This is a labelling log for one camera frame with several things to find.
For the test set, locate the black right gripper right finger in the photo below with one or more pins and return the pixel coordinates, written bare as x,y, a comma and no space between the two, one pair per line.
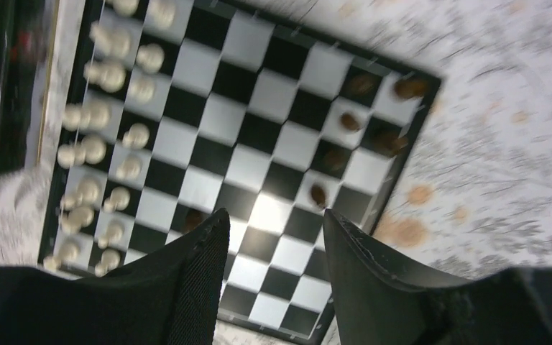
380,295

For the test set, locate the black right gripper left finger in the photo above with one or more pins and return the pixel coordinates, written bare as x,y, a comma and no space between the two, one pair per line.
170,296

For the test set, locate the brown chess pawn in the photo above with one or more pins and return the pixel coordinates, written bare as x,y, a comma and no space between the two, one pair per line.
361,84

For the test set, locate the brown chess piece on board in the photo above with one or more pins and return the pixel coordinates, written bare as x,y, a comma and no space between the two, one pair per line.
334,160
349,122
318,195

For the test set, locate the row of white chess pieces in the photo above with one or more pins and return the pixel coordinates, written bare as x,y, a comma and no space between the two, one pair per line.
109,207

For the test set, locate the black white chess board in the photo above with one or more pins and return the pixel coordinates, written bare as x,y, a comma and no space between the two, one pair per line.
254,104

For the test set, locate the gold metal tin tray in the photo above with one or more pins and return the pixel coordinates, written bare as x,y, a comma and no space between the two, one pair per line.
27,32

